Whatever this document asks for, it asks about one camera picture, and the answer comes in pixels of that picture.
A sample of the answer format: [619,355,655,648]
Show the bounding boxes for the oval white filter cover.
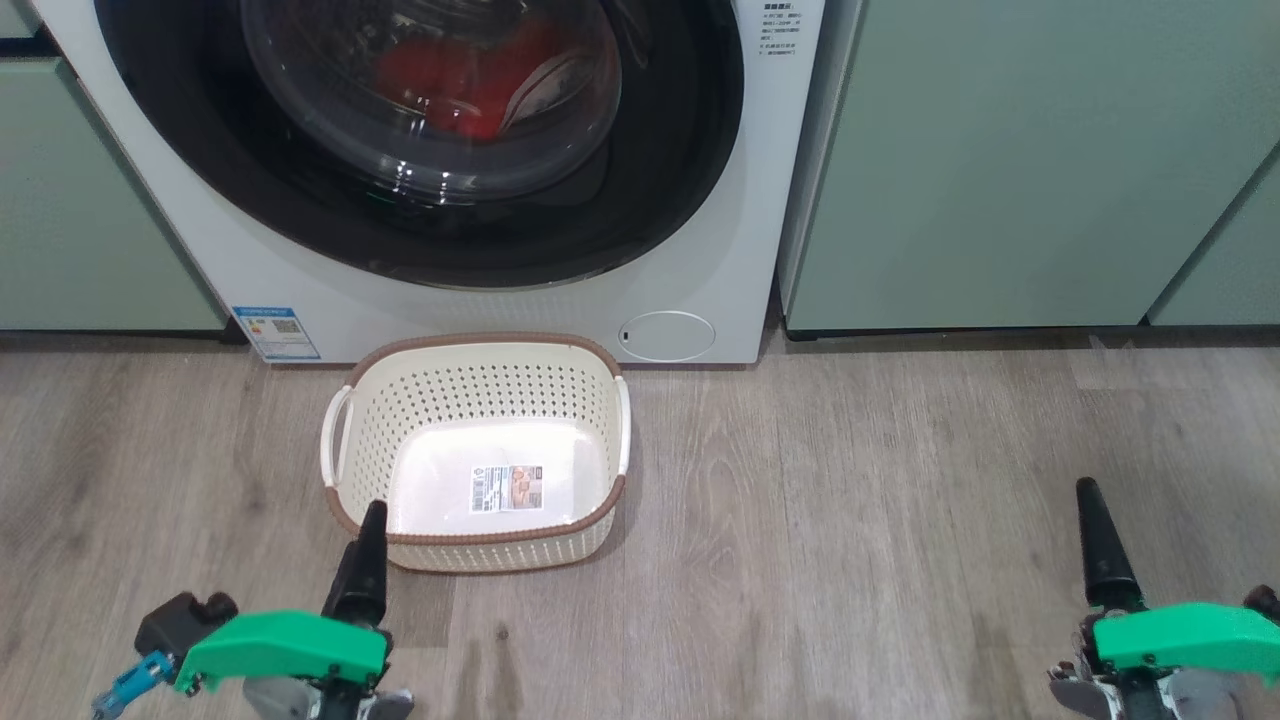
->
[617,310,717,363]

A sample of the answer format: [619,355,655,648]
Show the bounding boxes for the white front-load washing machine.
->
[30,0,826,366]

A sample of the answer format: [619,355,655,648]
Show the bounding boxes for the red basketball jersey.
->
[375,20,561,141]

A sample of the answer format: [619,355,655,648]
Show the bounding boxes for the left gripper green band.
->
[175,500,416,720]

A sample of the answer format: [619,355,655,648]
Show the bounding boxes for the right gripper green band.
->
[1048,477,1280,720]

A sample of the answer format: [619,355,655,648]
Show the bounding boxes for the blue energy label sticker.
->
[232,305,321,361]

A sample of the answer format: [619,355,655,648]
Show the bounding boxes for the white printed label sticker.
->
[470,463,544,513]

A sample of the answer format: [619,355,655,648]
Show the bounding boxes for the blue cable connector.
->
[92,650,177,720]

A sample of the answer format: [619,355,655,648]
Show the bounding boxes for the cream perforated laundry basket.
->
[320,333,632,574]

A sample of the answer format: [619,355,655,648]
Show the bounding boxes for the black text warning sticker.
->
[760,0,801,57]

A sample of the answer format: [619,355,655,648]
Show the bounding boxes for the pale green cabinet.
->
[0,0,229,333]
[1147,150,1280,327]
[780,0,1280,336]

